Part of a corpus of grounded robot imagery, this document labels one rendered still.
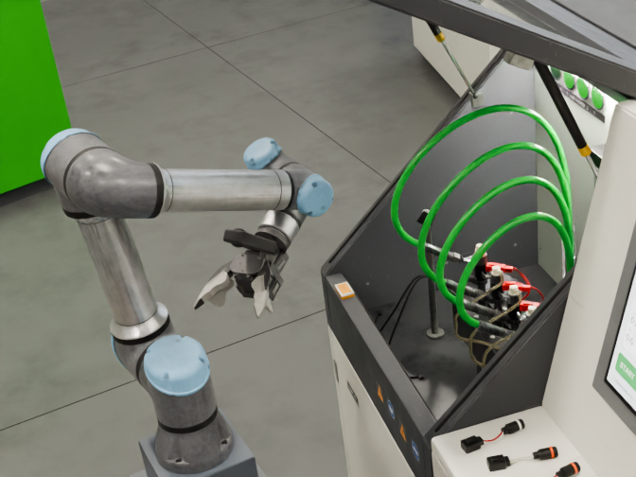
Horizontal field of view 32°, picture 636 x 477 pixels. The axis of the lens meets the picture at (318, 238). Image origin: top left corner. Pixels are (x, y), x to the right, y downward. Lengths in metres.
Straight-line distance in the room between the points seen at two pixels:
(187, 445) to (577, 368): 0.73
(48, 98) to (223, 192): 3.43
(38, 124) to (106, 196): 3.49
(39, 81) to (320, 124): 1.41
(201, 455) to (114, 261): 0.40
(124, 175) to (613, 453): 0.93
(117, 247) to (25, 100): 3.29
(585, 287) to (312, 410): 1.90
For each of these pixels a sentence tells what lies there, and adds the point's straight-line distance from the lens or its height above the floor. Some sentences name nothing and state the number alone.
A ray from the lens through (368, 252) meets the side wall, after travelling 2.58.
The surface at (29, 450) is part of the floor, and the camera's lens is 3.84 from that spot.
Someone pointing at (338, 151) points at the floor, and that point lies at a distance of 5.37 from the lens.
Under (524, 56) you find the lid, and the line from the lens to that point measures 1.74.
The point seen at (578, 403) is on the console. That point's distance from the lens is 1.99.
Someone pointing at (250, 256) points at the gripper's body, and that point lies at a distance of 2.14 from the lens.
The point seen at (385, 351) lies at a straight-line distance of 2.31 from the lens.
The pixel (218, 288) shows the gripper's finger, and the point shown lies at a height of 1.19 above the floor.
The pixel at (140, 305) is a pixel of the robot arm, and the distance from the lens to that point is 2.13.
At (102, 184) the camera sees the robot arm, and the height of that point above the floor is 1.51.
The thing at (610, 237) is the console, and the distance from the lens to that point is 1.87.
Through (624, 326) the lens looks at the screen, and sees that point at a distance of 1.84.
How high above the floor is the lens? 2.30
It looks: 30 degrees down
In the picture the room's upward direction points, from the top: 8 degrees counter-clockwise
